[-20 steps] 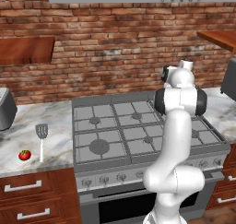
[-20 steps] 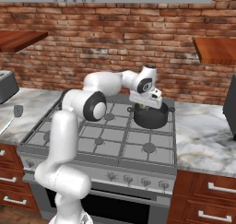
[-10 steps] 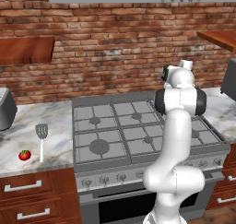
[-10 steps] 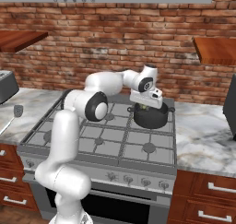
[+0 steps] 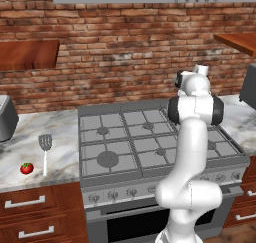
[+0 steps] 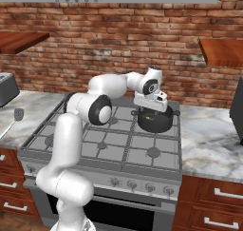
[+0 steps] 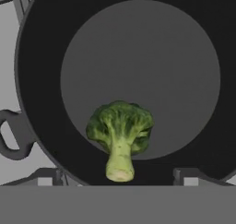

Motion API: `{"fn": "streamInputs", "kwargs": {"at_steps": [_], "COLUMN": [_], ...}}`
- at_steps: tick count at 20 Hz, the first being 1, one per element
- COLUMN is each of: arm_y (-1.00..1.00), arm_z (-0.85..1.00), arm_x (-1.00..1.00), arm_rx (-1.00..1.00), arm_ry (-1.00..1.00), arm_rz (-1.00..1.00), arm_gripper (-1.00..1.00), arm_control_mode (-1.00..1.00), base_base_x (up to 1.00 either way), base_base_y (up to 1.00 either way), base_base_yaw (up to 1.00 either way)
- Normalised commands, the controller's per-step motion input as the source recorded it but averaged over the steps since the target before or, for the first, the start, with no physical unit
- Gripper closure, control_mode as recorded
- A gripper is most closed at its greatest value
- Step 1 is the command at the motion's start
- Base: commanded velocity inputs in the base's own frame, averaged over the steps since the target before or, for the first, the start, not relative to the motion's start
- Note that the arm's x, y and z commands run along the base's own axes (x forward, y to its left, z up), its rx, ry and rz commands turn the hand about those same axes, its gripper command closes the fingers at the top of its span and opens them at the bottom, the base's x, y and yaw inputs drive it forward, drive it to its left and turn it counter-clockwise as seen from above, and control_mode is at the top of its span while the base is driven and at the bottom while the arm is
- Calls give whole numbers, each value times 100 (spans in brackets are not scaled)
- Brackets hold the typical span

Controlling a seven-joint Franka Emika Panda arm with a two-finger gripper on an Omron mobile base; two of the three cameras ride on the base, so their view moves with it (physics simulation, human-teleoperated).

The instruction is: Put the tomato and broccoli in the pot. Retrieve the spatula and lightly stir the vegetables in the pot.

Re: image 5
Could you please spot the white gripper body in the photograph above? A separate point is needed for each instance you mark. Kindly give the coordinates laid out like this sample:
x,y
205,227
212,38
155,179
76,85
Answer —
x,y
201,69

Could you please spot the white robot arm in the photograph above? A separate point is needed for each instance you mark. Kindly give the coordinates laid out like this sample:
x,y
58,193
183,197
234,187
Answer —
x,y
191,147

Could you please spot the grey slotted spatula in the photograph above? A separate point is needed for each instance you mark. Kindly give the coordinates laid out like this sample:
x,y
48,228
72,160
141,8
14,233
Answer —
x,y
45,142

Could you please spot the red tomato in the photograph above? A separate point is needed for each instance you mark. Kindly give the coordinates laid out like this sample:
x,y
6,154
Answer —
x,y
26,168

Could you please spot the dark grey appliance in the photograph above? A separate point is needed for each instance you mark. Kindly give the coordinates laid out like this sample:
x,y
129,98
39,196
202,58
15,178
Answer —
x,y
249,87

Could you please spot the grey hob knob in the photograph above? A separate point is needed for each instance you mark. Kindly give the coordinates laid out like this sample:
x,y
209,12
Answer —
x,y
152,188
94,197
220,177
132,191
237,174
113,195

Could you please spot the grey gas hob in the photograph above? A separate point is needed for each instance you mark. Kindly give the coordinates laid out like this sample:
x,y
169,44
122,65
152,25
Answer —
x,y
113,143

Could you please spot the brown wooden drawer front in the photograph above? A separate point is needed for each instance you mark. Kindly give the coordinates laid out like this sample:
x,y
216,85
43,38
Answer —
x,y
241,217
248,195
40,195
50,228

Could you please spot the grey oven door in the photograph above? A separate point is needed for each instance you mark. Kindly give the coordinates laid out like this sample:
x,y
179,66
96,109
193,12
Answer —
x,y
130,225

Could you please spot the grey toaster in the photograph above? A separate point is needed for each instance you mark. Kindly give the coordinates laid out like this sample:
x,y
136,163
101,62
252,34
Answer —
x,y
6,118

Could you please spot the brown wooden wall shelf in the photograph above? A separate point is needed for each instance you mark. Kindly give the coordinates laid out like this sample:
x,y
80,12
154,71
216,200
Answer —
x,y
26,53
238,42

